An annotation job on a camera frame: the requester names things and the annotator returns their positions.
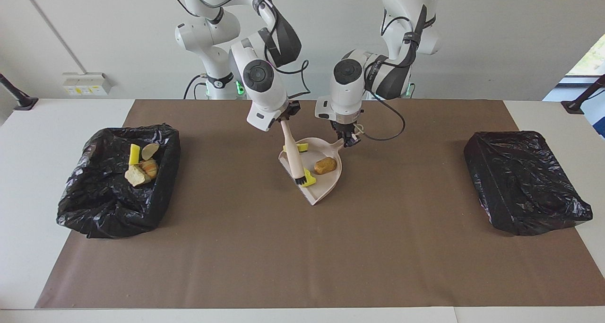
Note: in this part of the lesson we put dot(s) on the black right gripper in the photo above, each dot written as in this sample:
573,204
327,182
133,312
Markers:
290,112

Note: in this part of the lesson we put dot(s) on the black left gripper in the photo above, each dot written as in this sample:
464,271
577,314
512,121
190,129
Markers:
347,126

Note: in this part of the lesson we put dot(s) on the brown potato shaped scrap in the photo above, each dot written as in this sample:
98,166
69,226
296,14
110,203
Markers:
325,165

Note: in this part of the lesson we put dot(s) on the yellow blocky sponge scrap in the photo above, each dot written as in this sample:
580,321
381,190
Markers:
302,147

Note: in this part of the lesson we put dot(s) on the beige hand brush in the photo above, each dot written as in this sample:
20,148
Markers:
294,157

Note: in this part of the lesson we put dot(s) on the beige plastic dustpan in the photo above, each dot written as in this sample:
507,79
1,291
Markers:
326,186

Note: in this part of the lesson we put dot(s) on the yellow arched sponge scrap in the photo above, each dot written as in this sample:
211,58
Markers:
310,180

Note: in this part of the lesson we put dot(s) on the pale olive foam scrap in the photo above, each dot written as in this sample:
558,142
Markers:
150,151

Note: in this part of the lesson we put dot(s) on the orange striped foam scrap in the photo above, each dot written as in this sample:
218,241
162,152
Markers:
151,168

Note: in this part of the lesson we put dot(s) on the bright yellow wedge sponge scrap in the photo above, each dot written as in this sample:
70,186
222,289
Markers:
134,155

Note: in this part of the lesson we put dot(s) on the pale yellow ridged foam scrap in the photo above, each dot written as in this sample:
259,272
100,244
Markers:
136,176

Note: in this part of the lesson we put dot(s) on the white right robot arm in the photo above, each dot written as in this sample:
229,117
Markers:
260,77

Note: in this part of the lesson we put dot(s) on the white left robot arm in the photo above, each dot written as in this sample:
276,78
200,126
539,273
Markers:
347,91

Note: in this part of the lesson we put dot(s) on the flat black bag covered bin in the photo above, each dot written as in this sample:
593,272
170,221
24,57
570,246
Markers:
520,186

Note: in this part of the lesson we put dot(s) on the open crumpled black bag bin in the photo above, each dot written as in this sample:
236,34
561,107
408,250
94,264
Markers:
108,209

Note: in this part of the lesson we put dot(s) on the brown paper table mat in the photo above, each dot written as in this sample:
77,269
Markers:
302,266

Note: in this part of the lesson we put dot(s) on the black angled stand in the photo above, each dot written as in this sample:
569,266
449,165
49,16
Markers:
574,106
23,103

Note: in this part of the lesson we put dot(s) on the window with green view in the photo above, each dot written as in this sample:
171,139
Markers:
591,58

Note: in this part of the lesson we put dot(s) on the white wall socket box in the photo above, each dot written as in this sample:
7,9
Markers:
87,84

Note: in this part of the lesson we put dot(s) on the thin grey wall conduit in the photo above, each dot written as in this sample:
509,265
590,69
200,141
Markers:
52,27

